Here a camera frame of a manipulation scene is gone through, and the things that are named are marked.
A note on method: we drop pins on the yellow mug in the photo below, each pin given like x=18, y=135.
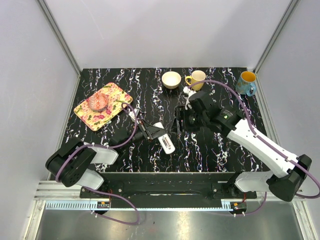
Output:
x=194, y=79

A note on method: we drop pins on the aluminium frame post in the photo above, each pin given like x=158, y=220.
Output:
x=276, y=34
x=59, y=36

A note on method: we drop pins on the left aluminium frame post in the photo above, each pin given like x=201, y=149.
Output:
x=59, y=36

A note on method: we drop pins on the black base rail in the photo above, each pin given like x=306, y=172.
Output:
x=190, y=190

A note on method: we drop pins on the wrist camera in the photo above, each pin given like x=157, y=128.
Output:
x=188, y=93
x=133, y=114

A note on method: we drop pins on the blue butterfly mug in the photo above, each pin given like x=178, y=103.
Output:
x=246, y=84

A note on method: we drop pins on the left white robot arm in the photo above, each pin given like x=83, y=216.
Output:
x=70, y=163

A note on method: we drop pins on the floral rectangular tray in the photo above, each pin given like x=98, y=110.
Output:
x=96, y=120

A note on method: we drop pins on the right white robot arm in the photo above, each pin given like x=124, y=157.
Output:
x=287, y=171

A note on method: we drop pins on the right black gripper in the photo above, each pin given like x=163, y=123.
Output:
x=180, y=113

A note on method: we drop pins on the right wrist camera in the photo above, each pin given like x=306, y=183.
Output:
x=188, y=93

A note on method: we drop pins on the cream ceramic bowl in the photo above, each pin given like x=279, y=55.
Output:
x=171, y=79

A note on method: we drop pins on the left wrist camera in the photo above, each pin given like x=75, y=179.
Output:
x=133, y=114

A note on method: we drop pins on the white remote control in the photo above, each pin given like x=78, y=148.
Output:
x=165, y=141

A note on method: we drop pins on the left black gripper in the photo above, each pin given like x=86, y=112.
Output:
x=151, y=132

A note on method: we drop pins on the right aluminium frame post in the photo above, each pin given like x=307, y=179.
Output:
x=276, y=34

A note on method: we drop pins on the pink patterned small bowl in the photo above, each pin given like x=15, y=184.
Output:
x=98, y=101

